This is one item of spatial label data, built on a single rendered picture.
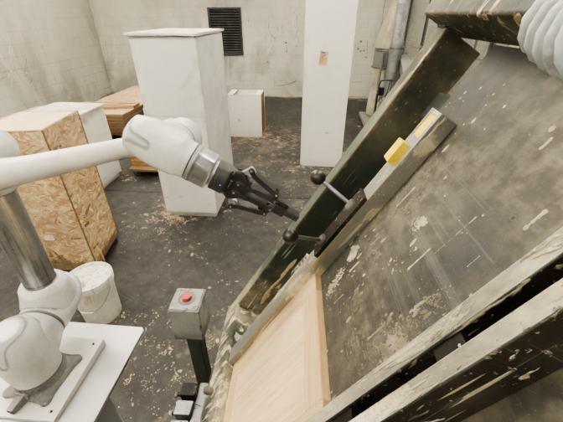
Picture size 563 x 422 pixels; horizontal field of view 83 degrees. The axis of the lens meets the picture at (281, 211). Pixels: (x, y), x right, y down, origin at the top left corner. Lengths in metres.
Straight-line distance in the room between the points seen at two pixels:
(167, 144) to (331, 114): 3.80
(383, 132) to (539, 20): 0.65
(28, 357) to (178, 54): 2.37
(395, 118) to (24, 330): 1.28
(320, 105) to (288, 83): 4.49
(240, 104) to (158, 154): 5.02
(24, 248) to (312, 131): 3.75
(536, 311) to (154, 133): 0.69
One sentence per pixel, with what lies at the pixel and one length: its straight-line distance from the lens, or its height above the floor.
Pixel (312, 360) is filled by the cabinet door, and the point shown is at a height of 1.29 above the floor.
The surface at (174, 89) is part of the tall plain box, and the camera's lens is 3.09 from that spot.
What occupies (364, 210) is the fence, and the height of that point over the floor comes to 1.50.
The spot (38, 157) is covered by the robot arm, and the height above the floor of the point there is 1.60.
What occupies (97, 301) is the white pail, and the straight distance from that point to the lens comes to 2.54.
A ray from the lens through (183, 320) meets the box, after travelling 1.35.
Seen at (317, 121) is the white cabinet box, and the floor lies 0.64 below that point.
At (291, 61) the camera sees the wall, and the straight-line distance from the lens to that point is 8.75.
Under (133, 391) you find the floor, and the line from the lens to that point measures 2.31.
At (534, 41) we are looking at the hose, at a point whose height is 1.86.
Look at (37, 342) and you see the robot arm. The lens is 1.35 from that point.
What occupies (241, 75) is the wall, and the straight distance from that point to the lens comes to 8.97.
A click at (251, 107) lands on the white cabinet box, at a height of 0.52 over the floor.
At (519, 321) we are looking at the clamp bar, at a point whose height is 1.66.
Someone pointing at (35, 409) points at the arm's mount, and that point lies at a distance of 1.48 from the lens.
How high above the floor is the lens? 1.88
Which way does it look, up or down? 32 degrees down
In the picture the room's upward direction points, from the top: straight up
